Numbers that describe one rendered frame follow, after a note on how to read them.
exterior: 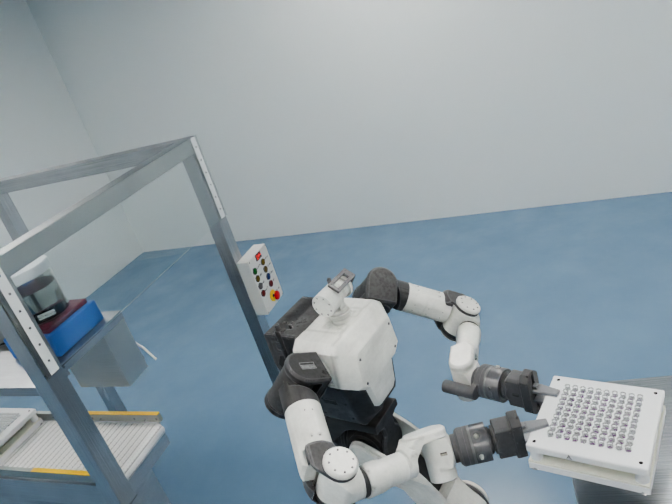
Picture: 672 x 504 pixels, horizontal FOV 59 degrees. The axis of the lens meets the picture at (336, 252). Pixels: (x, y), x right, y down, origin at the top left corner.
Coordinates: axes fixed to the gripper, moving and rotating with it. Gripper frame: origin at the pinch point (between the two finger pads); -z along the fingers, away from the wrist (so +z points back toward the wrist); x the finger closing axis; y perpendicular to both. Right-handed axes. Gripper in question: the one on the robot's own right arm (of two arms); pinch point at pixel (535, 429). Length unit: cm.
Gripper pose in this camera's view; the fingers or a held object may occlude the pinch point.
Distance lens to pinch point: 148.7
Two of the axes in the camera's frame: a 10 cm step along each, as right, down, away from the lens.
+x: 3.0, 8.7, 3.9
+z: -9.6, 2.7, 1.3
